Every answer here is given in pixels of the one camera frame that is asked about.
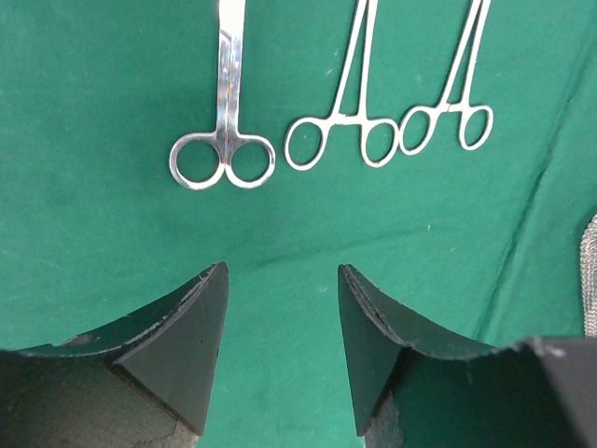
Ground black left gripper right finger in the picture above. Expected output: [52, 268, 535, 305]
[338, 264, 596, 447]

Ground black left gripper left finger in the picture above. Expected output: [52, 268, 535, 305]
[1, 262, 229, 447]

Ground dark green surgical cloth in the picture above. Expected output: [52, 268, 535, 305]
[1, 1, 596, 447]

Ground steel surgical scissors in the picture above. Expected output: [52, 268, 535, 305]
[168, 0, 276, 191]

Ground metal wire mesh tray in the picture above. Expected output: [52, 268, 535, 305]
[579, 215, 597, 337]

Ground steel surgical forceps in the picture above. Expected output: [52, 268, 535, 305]
[399, 0, 494, 156]
[283, 0, 400, 172]

